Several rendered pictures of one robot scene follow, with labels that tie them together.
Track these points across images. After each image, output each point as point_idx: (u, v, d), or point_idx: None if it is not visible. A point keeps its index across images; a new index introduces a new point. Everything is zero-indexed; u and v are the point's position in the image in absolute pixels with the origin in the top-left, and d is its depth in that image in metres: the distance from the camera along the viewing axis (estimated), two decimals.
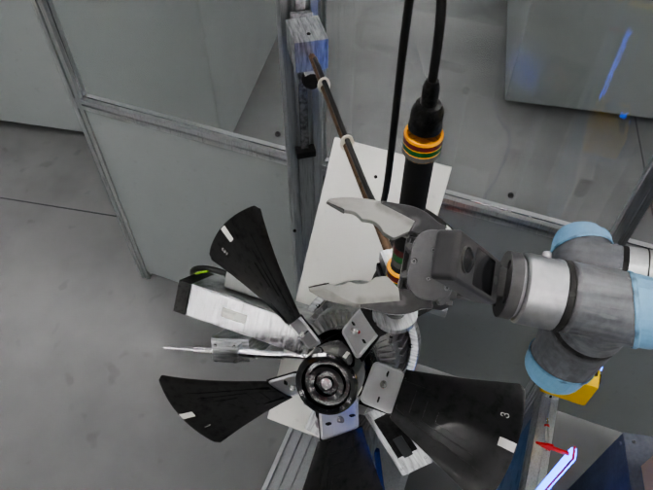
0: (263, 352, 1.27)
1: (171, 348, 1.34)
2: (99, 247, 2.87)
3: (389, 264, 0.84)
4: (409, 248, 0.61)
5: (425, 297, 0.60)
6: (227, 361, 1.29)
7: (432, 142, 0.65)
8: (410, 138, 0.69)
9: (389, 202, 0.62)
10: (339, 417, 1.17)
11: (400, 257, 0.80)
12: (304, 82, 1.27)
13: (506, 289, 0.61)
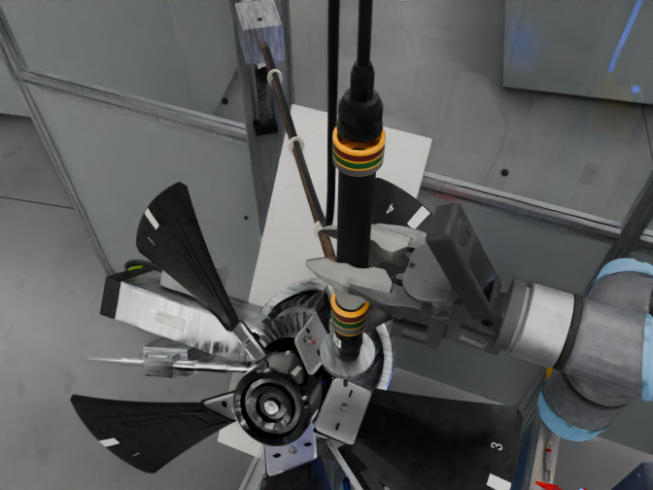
0: (203, 365, 1.04)
1: (96, 359, 1.11)
2: (61, 243, 2.65)
3: (333, 298, 0.68)
4: (408, 256, 0.61)
5: (419, 297, 0.57)
6: (161, 375, 1.06)
7: (369, 149, 0.48)
8: (345, 143, 0.53)
9: (384, 224, 0.63)
10: (291, 447, 0.94)
11: None
12: (257, 75, 1.11)
13: (506, 306, 0.57)
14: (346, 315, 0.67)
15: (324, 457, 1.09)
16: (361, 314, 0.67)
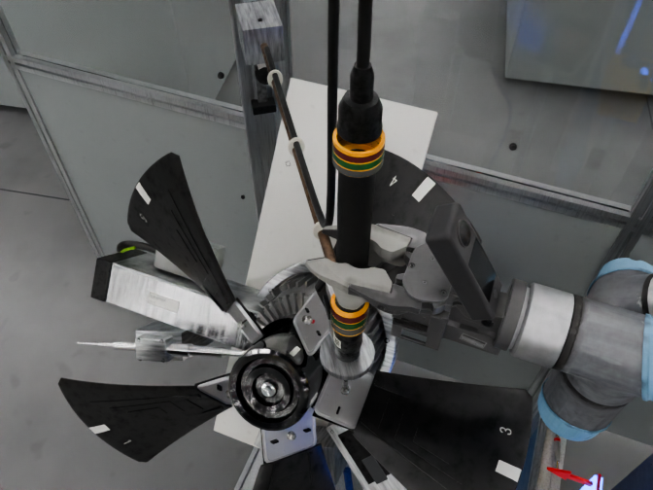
0: (198, 348, 1.00)
1: (86, 343, 1.07)
2: (56, 234, 2.60)
3: (333, 299, 0.68)
4: (408, 256, 0.61)
5: (419, 297, 0.57)
6: (154, 360, 1.02)
7: (369, 150, 0.48)
8: (345, 144, 0.53)
9: (384, 224, 0.63)
10: (289, 433, 0.89)
11: None
12: (257, 76, 1.11)
13: (506, 306, 0.57)
14: (346, 316, 0.67)
15: (324, 445, 1.04)
16: (361, 315, 0.67)
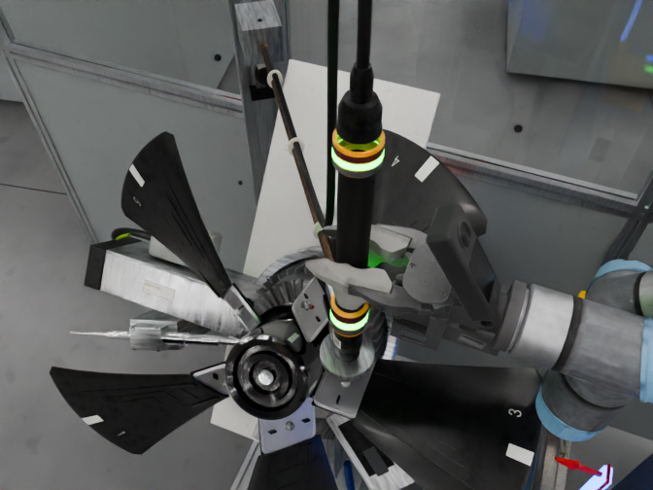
0: (194, 336, 0.97)
1: (80, 332, 1.04)
2: (53, 228, 2.57)
3: (333, 299, 0.68)
4: (408, 257, 0.61)
5: (419, 297, 0.57)
6: (149, 349, 0.99)
7: (369, 150, 0.48)
8: (345, 144, 0.53)
9: (384, 225, 0.63)
10: (288, 423, 0.87)
11: None
12: (257, 76, 1.11)
13: (506, 307, 0.58)
14: (346, 316, 0.67)
15: (324, 437, 1.02)
16: (361, 315, 0.67)
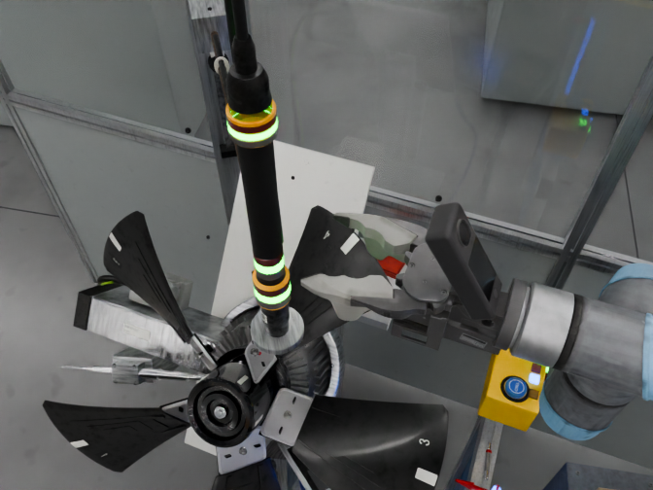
0: (166, 373, 1.14)
1: (69, 367, 1.21)
2: (51, 251, 2.74)
3: (255, 273, 0.70)
4: (408, 256, 0.61)
5: (419, 297, 0.57)
6: (127, 383, 1.16)
7: (258, 121, 0.51)
8: (244, 117, 0.55)
9: (394, 218, 0.64)
10: (241, 448, 1.04)
11: (260, 264, 0.66)
12: (210, 64, 1.13)
13: (506, 306, 0.57)
14: (265, 289, 0.69)
15: (277, 457, 1.19)
16: (281, 288, 0.69)
